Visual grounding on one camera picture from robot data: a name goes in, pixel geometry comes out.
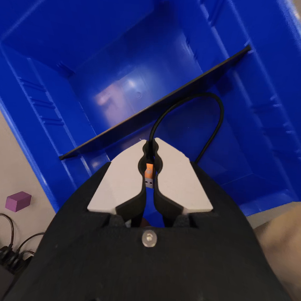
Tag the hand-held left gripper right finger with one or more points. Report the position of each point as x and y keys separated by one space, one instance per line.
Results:
x=178 y=183

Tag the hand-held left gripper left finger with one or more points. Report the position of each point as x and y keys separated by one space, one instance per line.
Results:
x=115 y=183

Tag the blue plastic bin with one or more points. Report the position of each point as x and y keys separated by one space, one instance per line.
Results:
x=117 y=58

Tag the black bin divider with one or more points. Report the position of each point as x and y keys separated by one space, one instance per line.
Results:
x=150 y=105

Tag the purple block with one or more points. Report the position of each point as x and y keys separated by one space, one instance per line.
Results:
x=17 y=202

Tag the person's tan clothing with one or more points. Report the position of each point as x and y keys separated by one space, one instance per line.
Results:
x=282 y=258

